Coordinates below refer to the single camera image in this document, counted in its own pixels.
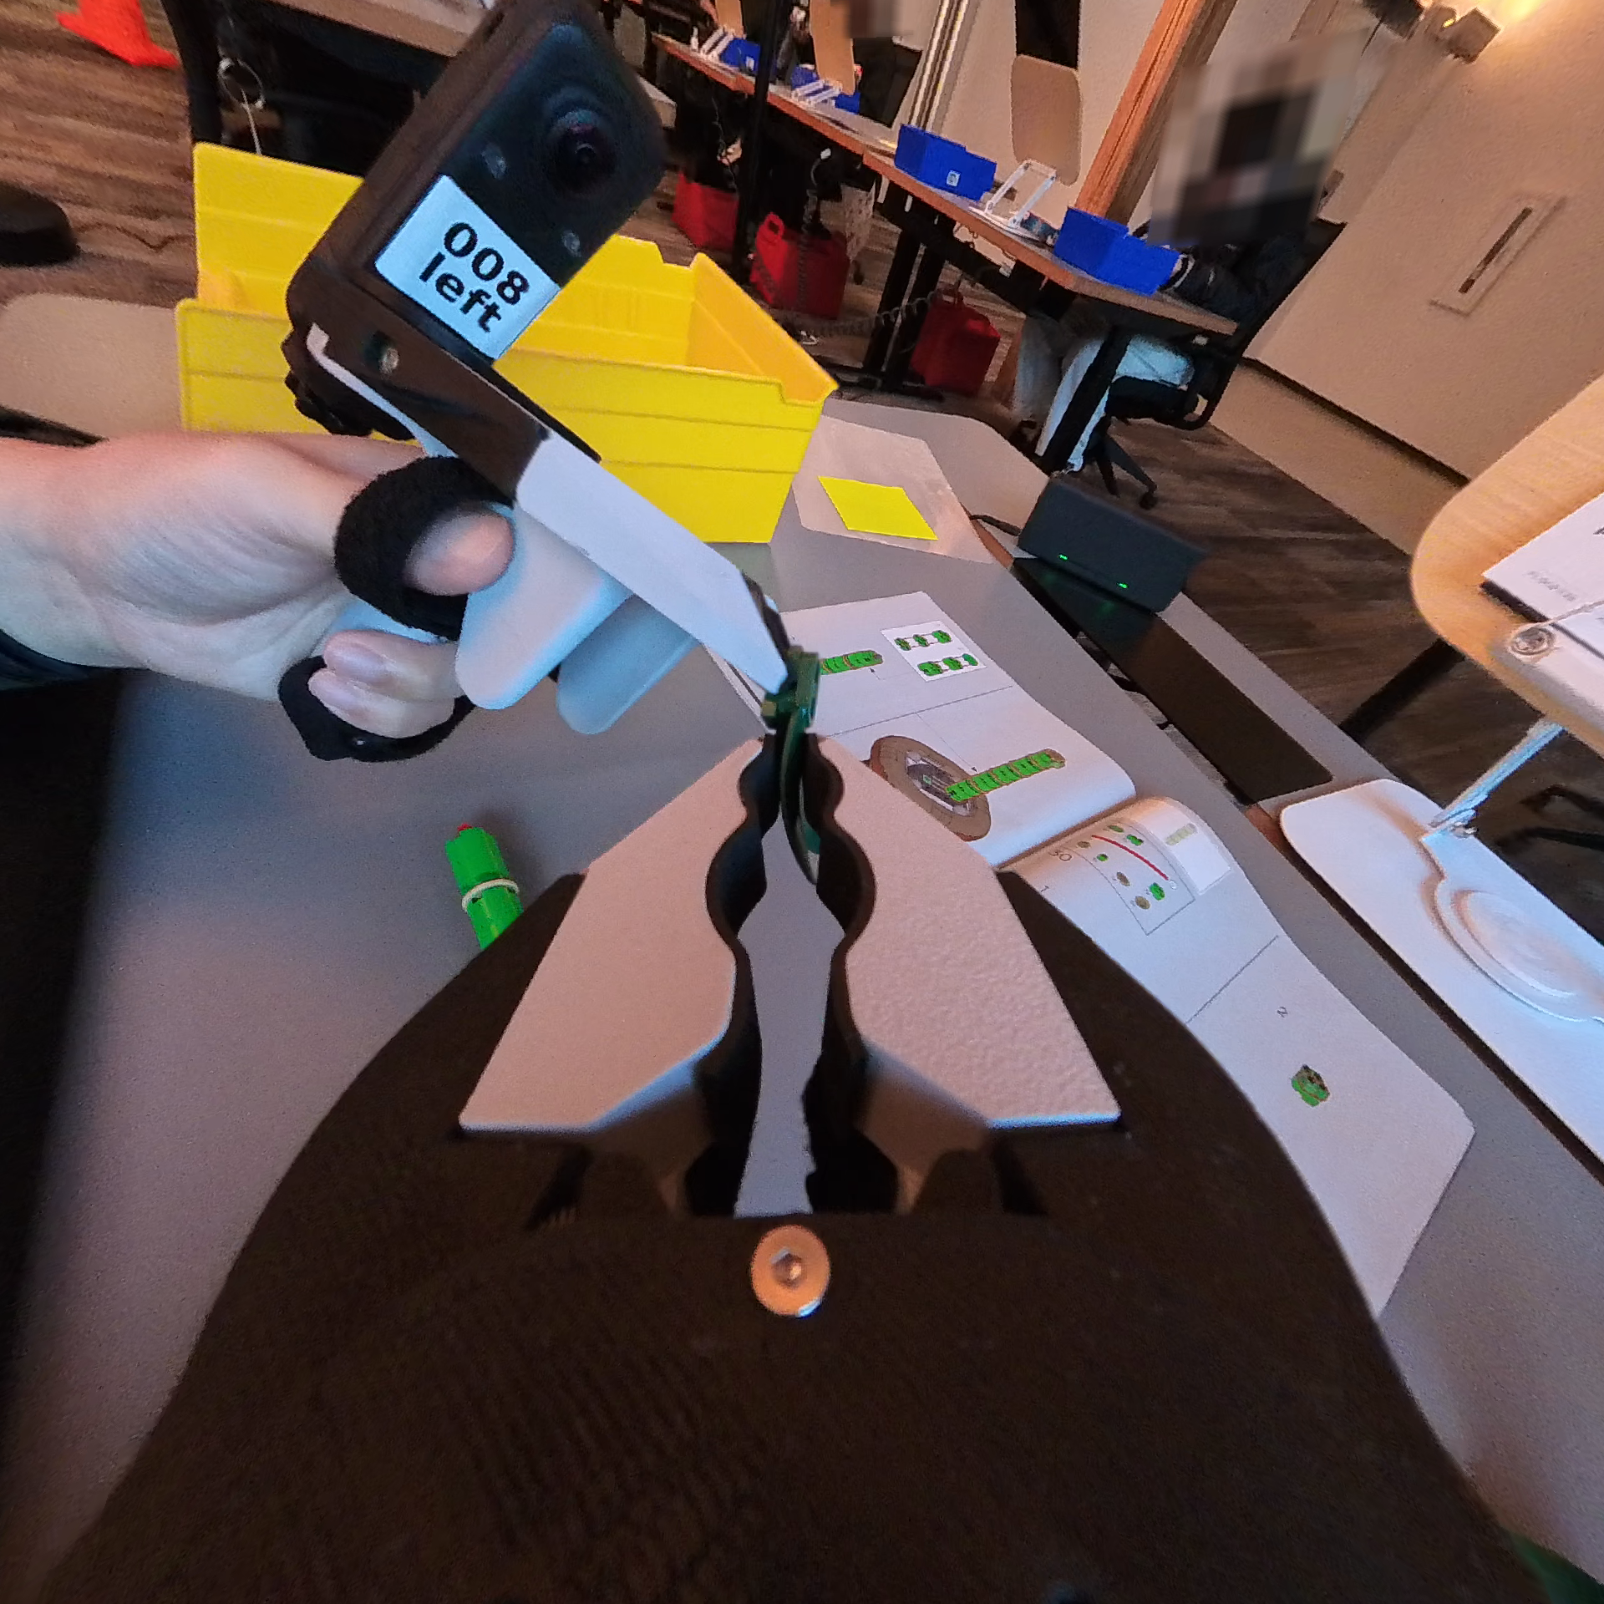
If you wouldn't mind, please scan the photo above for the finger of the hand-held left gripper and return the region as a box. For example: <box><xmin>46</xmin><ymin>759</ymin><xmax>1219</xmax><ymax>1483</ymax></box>
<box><xmin>517</xmin><ymin>437</ymin><xmax>798</xmax><ymax>697</ymax></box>

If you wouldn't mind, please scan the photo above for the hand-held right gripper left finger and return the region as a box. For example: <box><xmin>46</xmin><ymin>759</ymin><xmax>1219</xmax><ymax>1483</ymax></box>
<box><xmin>459</xmin><ymin>737</ymin><xmax>783</xmax><ymax>1219</ymax></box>

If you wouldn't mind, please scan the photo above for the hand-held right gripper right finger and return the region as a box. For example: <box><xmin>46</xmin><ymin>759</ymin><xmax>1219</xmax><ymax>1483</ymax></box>
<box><xmin>806</xmin><ymin>734</ymin><xmax>1124</xmax><ymax>1219</ymax></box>

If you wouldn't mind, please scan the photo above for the dark green leaf piece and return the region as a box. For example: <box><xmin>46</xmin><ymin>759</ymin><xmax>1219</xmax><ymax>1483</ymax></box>
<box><xmin>763</xmin><ymin>646</ymin><xmax>823</xmax><ymax>742</ymax></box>
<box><xmin>778</xmin><ymin>727</ymin><xmax>833</xmax><ymax>886</ymax></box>

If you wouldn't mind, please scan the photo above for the person's left forearm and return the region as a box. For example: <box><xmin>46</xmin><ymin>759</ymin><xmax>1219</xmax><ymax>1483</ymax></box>
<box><xmin>0</xmin><ymin>627</ymin><xmax>128</xmax><ymax>704</ymax></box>

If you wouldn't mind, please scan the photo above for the grey desk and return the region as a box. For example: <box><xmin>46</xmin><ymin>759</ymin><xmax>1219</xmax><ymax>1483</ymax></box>
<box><xmin>0</xmin><ymin>295</ymin><xmax>1604</xmax><ymax>1604</ymax></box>

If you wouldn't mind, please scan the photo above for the person's left hand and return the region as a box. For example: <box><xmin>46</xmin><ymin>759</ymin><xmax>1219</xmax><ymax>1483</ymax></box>
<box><xmin>0</xmin><ymin>432</ymin><xmax>517</xmax><ymax>742</ymax></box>

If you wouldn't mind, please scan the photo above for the yellow plastic bin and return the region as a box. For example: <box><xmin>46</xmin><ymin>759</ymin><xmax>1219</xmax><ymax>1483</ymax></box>
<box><xmin>176</xmin><ymin>141</ymin><xmax>840</xmax><ymax>547</ymax></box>

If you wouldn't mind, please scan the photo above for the green bamboo stalk model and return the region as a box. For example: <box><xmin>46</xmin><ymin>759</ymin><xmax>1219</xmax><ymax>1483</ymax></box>
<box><xmin>445</xmin><ymin>824</ymin><xmax>527</xmax><ymax>951</ymax></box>

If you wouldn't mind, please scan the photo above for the clear sheet with yellow square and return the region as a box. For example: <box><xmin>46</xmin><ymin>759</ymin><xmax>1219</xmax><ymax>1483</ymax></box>
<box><xmin>789</xmin><ymin>420</ymin><xmax>1005</xmax><ymax>569</ymax></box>

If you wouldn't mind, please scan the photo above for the open instruction booklet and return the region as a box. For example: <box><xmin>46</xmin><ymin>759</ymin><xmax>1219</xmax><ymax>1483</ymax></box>
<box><xmin>721</xmin><ymin>589</ymin><xmax>1479</xmax><ymax>1319</ymax></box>

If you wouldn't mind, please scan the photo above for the red container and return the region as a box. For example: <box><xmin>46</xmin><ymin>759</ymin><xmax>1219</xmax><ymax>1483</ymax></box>
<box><xmin>908</xmin><ymin>288</ymin><xmax>1005</xmax><ymax>397</ymax></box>
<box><xmin>753</xmin><ymin>213</ymin><xmax>855</xmax><ymax>321</ymax></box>

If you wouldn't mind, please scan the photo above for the orange traffic cone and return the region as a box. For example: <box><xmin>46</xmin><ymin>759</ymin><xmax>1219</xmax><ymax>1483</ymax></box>
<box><xmin>56</xmin><ymin>0</ymin><xmax>178</xmax><ymax>71</ymax></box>

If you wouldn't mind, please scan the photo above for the white document stand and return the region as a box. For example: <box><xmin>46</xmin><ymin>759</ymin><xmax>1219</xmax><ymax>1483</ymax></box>
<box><xmin>1279</xmin><ymin>377</ymin><xmax>1604</xmax><ymax>1065</ymax></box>

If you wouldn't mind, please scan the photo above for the blue plastic bin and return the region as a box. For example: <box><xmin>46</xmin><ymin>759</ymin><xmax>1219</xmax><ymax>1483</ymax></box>
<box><xmin>1053</xmin><ymin>206</ymin><xmax>1187</xmax><ymax>296</ymax></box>
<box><xmin>896</xmin><ymin>123</ymin><xmax>998</xmax><ymax>203</ymax></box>

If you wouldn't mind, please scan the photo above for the black power adapter box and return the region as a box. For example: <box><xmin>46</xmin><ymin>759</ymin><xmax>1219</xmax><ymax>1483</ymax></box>
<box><xmin>1015</xmin><ymin>477</ymin><xmax>1209</xmax><ymax>617</ymax></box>

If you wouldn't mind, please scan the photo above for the black floor lamp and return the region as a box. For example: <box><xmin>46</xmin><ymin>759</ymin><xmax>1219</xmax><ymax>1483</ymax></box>
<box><xmin>0</xmin><ymin>181</ymin><xmax>84</xmax><ymax>266</ymax></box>

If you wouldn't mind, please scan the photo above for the long background work table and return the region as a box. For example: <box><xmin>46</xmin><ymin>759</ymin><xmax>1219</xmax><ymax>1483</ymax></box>
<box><xmin>652</xmin><ymin>31</ymin><xmax>1244</xmax><ymax>479</ymax></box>

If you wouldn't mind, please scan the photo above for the printed instruction sheet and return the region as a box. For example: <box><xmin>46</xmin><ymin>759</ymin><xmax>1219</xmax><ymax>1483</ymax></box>
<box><xmin>1483</xmin><ymin>495</ymin><xmax>1604</xmax><ymax>617</ymax></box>

